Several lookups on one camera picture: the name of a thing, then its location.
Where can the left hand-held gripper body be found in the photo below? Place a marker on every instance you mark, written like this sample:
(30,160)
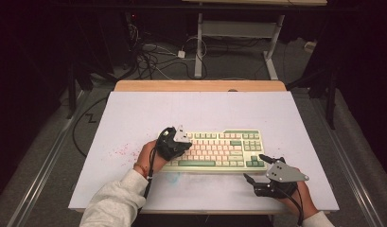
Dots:
(170,146)

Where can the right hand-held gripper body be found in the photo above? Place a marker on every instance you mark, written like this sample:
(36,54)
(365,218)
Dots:
(284,172)

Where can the cream green pink keyboard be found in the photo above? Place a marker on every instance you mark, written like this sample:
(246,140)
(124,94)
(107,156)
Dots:
(219,151)

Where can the person's left hand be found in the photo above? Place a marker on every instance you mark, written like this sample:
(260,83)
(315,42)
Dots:
(144,157)

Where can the person's right hand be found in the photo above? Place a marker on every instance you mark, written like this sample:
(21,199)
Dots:
(307,205)

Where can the white table cover board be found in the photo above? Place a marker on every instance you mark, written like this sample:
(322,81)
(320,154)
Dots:
(197,110)

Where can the black stand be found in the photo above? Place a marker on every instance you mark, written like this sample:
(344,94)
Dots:
(71,94)
(331,101)

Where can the white power adapter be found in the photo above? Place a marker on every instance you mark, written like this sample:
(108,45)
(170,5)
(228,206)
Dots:
(181,54)

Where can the small white box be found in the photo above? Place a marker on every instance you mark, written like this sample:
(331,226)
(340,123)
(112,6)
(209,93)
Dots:
(310,46)

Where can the metal floor rail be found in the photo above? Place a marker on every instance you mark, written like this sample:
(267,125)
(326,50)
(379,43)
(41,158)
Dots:
(46,167)
(348,170)

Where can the white metal desk frame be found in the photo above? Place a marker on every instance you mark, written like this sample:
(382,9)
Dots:
(235,29)

